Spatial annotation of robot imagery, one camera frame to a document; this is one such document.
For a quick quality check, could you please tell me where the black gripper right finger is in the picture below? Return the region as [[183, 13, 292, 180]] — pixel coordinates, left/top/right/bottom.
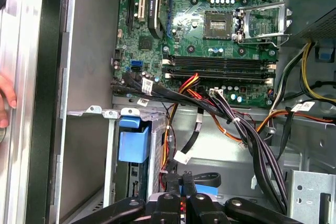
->
[[182, 170, 305, 224]]

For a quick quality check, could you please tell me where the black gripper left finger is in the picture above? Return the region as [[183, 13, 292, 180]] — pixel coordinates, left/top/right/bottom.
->
[[86, 170, 183, 224]]

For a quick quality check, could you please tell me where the black data wire blue tab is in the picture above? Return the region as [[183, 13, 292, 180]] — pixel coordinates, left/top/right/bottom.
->
[[167, 107, 222, 196]]

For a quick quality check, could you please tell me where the hard disk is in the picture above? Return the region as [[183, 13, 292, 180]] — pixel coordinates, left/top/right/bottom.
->
[[118, 116, 152, 201]]

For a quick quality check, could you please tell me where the red orange disk power wire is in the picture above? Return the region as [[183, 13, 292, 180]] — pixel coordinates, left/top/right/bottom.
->
[[159, 73, 202, 192]]

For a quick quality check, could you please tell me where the metal disk bay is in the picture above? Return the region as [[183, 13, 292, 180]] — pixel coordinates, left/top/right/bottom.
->
[[103, 105, 170, 209]]

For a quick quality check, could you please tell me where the black RAM slot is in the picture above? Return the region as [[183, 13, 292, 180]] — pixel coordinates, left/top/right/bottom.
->
[[162, 60, 278, 71], [165, 73, 275, 86], [162, 55, 278, 65], [164, 68, 275, 79]]

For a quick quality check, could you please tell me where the black expansion slot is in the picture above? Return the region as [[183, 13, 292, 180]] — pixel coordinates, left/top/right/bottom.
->
[[127, 0, 135, 33]]

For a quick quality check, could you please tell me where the person hand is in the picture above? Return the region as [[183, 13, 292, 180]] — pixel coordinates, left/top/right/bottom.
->
[[0, 74, 18, 129]]

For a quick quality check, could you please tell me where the metal drive cage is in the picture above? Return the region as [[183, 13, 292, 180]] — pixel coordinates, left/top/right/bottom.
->
[[286, 169, 336, 224]]

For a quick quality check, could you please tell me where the green motherboard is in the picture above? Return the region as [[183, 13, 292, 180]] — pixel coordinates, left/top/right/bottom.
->
[[111, 0, 286, 109]]

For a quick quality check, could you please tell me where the metal locking lever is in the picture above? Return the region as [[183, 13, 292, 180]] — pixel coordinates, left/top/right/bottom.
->
[[237, 34, 291, 49]]

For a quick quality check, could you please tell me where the black PC case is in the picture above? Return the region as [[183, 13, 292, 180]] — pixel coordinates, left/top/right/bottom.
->
[[26, 0, 336, 224]]

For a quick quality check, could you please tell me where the CPU socket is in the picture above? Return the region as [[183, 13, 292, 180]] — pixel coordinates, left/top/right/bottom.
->
[[204, 10, 234, 40]]

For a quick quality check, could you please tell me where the black graphics card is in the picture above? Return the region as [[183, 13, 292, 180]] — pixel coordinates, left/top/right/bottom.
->
[[146, 0, 172, 39]]

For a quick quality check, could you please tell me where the metal socket cover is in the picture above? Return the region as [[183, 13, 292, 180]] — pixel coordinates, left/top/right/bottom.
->
[[234, 2, 292, 44]]

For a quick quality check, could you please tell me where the purple black wire bundle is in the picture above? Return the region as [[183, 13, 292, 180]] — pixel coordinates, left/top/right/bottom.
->
[[209, 87, 289, 216]]

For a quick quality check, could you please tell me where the flat black labelled wire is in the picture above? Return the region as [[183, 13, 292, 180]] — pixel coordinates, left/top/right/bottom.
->
[[111, 73, 232, 124]]

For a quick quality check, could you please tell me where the orange black wire bundle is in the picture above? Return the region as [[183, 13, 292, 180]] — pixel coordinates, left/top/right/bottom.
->
[[256, 108, 336, 133]]

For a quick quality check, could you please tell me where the black wire white tag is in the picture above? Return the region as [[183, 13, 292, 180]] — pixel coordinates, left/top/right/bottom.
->
[[277, 100, 316, 158]]

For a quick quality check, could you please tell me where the yellow black wire bundle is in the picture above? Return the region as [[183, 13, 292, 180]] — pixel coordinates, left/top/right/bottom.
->
[[270, 39, 336, 112]]

